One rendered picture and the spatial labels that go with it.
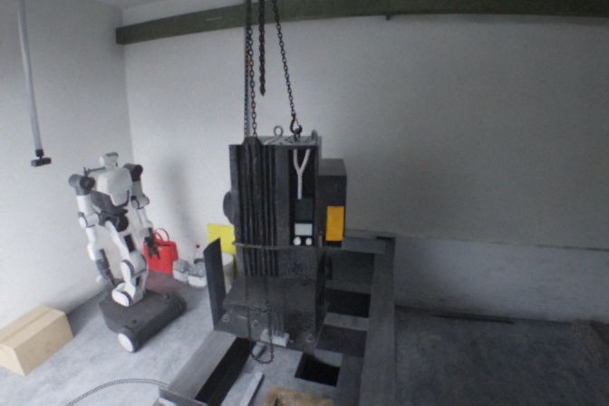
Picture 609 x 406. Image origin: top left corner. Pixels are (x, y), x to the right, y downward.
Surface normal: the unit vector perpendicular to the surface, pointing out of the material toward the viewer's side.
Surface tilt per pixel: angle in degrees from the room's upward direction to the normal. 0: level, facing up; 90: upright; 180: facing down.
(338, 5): 90
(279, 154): 90
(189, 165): 90
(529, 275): 90
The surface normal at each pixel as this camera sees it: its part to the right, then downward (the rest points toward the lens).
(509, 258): -0.27, 0.22
